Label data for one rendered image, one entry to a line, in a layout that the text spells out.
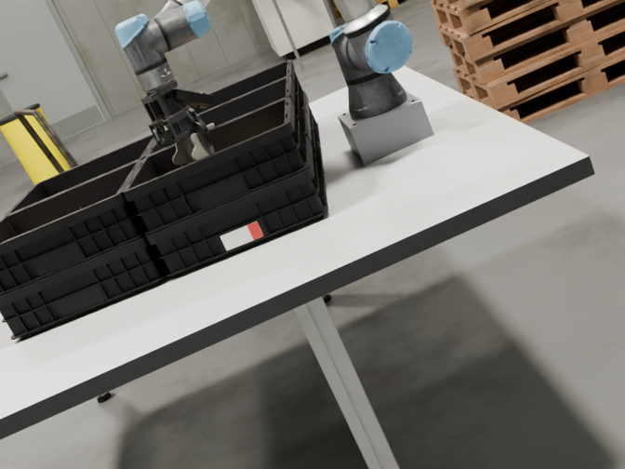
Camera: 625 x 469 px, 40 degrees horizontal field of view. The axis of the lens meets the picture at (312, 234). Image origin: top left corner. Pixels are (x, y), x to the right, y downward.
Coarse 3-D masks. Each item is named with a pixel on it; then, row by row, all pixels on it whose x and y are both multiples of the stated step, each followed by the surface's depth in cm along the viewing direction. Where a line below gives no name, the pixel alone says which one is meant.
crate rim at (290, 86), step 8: (280, 80) 238; (288, 80) 232; (264, 88) 238; (288, 88) 220; (288, 96) 211; (224, 104) 240; (208, 112) 240; (232, 120) 212; (152, 144) 228; (152, 152) 219
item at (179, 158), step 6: (186, 138) 194; (180, 144) 193; (186, 144) 194; (192, 144) 195; (180, 150) 194; (186, 150) 195; (192, 150) 195; (174, 156) 192; (180, 156) 194; (186, 156) 195; (192, 156) 195; (174, 162) 193; (180, 162) 194; (186, 162) 195; (192, 162) 196
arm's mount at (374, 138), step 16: (400, 112) 212; (416, 112) 212; (352, 128) 212; (368, 128) 212; (384, 128) 213; (400, 128) 213; (416, 128) 214; (352, 144) 221; (368, 144) 213; (384, 144) 214; (400, 144) 214; (368, 160) 214
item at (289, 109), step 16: (256, 112) 210; (288, 112) 193; (288, 128) 183; (240, 144) 184; (256, 144) 184; (144, 160) 211; (208, 160) 185; (224, 160) 185; (160, 176) 187; (176, 176) 186; (128, 192) 187; (144, 192) 187
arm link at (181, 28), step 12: (168, 12) 184; (180, 12) 183; (192, 12) 183; (204, 12) 184; (168, 24) 182; (180, 24) 182; (192, 24) 183; (204, 24) 185; (168, 36) 182; (180, 36) 183; (192, 36) 185; (168, 48) 184
